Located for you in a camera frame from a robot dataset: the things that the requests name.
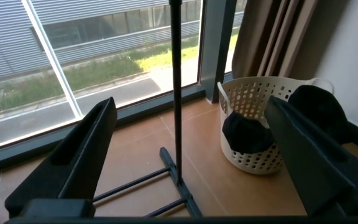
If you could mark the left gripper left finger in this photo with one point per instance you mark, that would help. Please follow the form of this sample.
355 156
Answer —
79 180

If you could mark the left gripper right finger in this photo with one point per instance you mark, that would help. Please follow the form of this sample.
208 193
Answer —
315 174

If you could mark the heap of clothes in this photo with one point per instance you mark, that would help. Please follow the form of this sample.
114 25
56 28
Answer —
247 133

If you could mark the white laundry basket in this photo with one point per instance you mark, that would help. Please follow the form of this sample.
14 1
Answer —
247 93

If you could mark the black clothes rack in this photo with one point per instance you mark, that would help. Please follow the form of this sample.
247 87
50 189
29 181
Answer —
176 93

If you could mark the window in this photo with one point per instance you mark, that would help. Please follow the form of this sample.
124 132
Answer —
104 46

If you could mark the brown curtain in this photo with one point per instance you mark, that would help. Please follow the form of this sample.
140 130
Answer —
253 37

